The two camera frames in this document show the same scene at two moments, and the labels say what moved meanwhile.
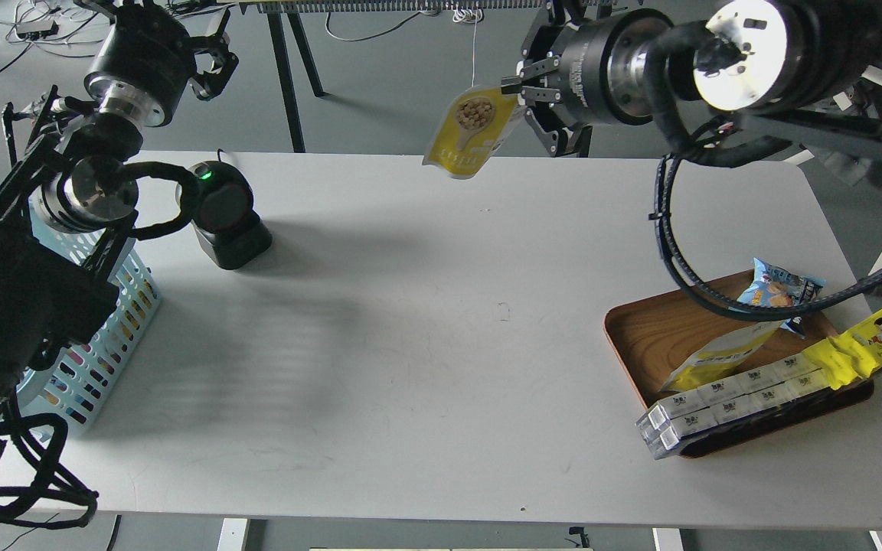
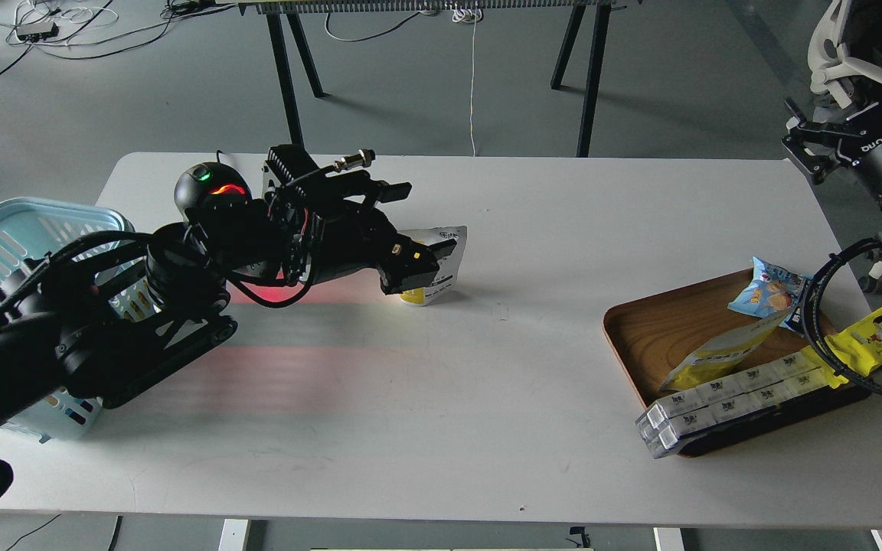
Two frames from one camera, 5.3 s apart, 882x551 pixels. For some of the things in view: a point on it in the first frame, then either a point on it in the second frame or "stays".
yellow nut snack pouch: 468,130 -> 449,264
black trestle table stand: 295,11 stays
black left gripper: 148,56 -> 324,226
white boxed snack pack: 678,416 stays
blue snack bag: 775,287 stays
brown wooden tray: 650,337 stays
